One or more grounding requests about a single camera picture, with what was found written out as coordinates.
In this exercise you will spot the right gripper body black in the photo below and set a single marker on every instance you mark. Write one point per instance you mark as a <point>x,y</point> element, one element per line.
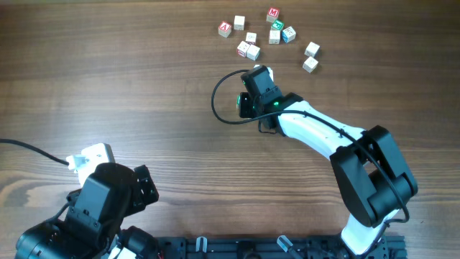
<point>260,102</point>

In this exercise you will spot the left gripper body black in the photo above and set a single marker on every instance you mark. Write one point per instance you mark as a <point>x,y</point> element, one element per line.
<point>146,189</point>

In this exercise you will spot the green letter block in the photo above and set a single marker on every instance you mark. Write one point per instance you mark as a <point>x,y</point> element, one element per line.
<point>238,99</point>

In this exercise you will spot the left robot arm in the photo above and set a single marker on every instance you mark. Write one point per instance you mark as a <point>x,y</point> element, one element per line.
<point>87,224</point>

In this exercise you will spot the white block beside red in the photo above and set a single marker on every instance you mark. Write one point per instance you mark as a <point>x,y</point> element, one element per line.
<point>253,52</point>

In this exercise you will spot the red edged picture block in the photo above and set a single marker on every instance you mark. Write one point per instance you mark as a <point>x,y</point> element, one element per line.
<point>242,48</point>

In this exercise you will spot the small white picture block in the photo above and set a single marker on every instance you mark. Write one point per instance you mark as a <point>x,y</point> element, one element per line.
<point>251,38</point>

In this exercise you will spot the white picture block centre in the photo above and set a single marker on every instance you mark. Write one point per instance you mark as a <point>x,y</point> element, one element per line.
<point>274,37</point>

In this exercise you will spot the red letter A block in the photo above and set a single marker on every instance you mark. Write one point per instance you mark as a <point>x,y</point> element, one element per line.
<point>224,29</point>

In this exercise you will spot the plain wooden block top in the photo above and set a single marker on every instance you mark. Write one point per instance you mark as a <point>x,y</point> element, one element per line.
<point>239,22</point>

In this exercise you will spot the blue edged block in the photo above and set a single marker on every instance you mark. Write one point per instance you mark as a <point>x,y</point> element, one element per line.
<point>288,34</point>

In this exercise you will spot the green picture block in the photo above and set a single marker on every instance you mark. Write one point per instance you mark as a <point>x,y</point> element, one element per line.
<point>277,25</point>

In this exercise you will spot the plain block lower right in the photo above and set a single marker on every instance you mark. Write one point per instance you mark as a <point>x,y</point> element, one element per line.
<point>310,64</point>

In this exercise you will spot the red letter M block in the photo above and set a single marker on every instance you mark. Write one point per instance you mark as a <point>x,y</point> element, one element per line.
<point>272,14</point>

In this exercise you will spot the plain block upper right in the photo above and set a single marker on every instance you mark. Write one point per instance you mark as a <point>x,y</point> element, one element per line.
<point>312,49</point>

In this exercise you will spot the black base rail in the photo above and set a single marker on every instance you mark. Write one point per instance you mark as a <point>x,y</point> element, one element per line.
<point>326,246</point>

